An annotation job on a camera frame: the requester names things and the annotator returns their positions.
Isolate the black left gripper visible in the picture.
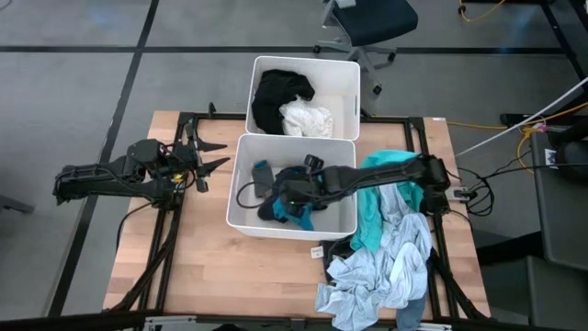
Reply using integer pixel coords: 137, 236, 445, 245
172, 121, 232, 193

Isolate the navy garment with white logo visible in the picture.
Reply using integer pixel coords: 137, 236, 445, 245
256, 165, 328, 224

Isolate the grey sock with teal toe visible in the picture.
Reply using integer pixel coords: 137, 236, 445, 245
251, 159, 276, 200

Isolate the white perforated plastic basket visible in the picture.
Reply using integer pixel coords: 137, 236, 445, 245
225, 132, 358, 242
244, 55, 362, 142

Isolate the turquoise t-shirt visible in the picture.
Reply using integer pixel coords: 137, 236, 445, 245
351, 149, 426, 253

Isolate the long black cloth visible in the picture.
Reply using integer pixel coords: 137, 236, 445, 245
251, 91, 288, 136

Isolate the black garment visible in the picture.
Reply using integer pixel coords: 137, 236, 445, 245
256, 68, 317, 109

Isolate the light blue shirt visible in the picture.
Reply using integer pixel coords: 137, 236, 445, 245
315, 183, 434, 331

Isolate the slate blue garment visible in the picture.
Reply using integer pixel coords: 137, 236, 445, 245
397, 296, 427, 331

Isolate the grey power strip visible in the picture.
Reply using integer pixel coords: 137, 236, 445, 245
447, 185, 479, 202

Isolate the navy office chair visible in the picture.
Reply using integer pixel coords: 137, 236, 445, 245
313, 0, 420, 97

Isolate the grey chair base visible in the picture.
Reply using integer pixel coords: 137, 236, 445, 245
0, 195, 36, 216

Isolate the black crossbar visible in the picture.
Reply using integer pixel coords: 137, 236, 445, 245
0, 308, 588, 331

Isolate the grey desk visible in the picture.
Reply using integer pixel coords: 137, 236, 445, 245
527, 131, 588, 272

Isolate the black bag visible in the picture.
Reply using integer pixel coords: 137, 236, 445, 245
548, 120, 588, 185

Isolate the dark grey cabinet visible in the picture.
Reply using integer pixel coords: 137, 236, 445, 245
526, 255, 588, 330

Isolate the black table leg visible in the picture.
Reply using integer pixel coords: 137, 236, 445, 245
539, 0, 588, 82

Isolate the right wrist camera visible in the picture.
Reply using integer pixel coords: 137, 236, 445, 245
303, 154, 325, 175

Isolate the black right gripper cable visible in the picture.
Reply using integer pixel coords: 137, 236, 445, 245
235, 180, 277, 211

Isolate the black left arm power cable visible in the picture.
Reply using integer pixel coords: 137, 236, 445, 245
114, 200, 160, 252

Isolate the black aluminium table frame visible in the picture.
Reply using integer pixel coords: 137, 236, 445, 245
104, 101, 491, 323

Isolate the long yellow cable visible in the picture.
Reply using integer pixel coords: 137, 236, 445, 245
446, 100, 588, 176

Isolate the black cable bundle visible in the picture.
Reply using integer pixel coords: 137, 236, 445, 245
457, 160, 588, 218

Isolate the yellow cable loop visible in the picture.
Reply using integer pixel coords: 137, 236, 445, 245
458, 0, 506, 23

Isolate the white cable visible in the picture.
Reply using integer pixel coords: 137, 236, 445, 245
453, 75, 588, 158

